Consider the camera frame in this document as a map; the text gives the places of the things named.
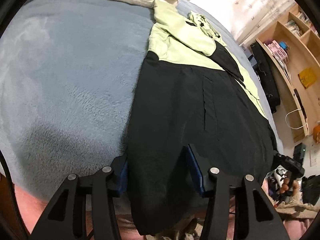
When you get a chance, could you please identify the green and black hooded jacket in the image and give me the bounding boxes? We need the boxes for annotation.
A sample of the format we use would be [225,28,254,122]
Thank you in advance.
[127,0,277,235]

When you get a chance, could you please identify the right hand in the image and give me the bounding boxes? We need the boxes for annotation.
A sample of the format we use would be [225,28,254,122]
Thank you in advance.
[274,178,300,207]

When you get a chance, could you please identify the yellow cloth on shelf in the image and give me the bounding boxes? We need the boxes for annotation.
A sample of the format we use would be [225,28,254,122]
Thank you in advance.
[298,67,317,89]

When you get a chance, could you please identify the black zebra pattern bag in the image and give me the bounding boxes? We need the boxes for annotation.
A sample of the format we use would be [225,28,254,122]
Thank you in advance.
[251,41,280,114]

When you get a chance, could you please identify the wooden curved bookshelf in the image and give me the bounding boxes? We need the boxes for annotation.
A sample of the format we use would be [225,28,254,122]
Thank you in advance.
[255,4,319,142]

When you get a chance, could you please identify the pink drawer organizer box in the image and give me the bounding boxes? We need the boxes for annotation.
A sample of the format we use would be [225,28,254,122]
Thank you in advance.
[264,40,289,63]

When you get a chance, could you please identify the white cardboard box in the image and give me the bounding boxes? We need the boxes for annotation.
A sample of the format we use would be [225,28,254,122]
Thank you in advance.
[240,44,257,67]

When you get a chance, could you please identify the blue fleece bed blanket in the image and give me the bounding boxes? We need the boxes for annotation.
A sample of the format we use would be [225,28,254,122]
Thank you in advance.
[1,0,283,201]

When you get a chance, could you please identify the white floral curtain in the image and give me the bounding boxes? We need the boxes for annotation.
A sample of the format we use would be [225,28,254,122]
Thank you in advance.
[189,0,295,44]

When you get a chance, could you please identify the white cable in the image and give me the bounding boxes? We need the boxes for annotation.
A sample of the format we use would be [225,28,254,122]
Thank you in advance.
[285,108,310,131]

